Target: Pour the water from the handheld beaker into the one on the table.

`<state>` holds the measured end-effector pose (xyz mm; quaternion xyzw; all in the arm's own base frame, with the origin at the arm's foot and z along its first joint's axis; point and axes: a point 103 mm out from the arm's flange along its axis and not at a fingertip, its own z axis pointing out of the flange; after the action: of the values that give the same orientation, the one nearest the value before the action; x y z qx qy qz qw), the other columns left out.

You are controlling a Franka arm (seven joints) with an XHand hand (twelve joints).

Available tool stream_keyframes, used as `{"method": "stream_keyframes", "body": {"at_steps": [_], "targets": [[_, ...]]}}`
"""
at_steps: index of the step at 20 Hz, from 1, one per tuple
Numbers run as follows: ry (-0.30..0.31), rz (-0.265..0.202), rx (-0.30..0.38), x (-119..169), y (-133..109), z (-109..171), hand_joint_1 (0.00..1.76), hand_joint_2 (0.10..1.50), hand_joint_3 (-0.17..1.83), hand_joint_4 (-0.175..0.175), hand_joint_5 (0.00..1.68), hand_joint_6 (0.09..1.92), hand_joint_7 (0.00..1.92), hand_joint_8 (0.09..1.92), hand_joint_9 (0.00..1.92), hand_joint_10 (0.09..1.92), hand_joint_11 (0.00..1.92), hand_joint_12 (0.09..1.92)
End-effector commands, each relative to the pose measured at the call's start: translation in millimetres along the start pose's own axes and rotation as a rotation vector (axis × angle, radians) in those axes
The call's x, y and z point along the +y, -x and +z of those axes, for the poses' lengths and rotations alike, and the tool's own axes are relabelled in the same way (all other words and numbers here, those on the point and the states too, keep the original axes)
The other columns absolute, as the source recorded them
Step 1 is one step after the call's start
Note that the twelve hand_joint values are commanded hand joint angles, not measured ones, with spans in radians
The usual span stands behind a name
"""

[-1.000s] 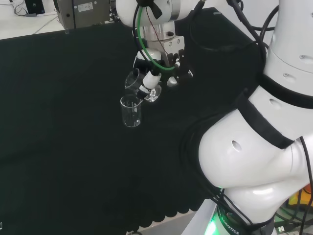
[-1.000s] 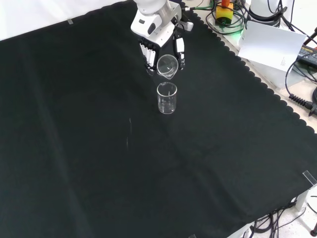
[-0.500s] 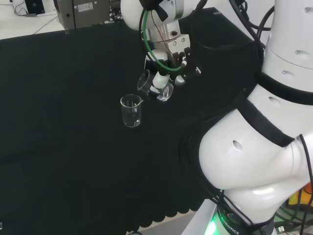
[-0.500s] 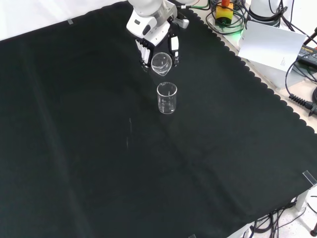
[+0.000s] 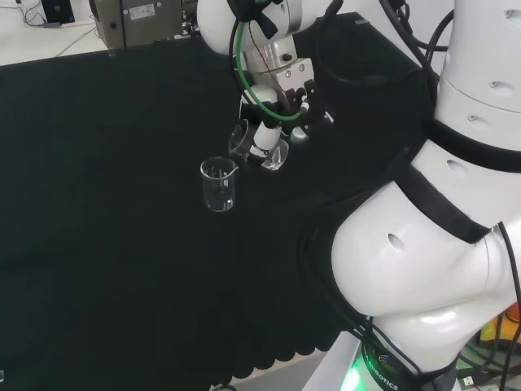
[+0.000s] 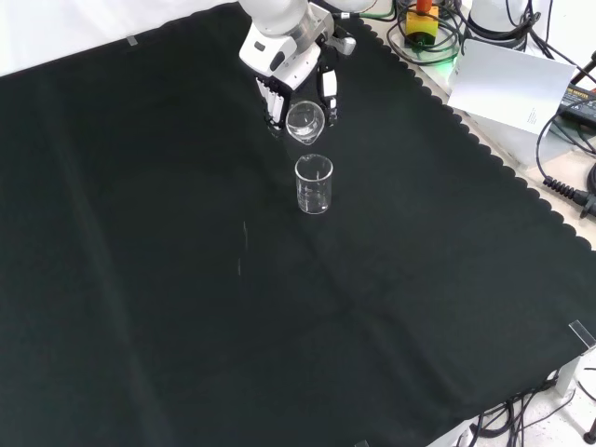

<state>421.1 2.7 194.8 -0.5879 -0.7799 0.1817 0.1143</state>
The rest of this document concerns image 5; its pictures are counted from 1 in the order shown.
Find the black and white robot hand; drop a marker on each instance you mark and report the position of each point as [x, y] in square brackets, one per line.
[266, 136]

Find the clear glass beaker with spout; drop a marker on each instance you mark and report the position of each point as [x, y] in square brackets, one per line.
[238, 140]

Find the clear glass graduated beaker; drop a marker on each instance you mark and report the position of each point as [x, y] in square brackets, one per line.
[220, 195]

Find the grey tape strip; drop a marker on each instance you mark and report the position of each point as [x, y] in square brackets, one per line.
[360, 22]

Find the grey metal box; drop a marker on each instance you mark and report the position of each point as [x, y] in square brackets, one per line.
[138, 20]

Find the black bench cloth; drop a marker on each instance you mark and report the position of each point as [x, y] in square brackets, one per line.
[102, 203]

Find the black device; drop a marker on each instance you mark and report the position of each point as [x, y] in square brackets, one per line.
[57, 10]

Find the yellow stop button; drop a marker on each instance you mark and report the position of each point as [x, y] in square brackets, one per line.
[502, 326]

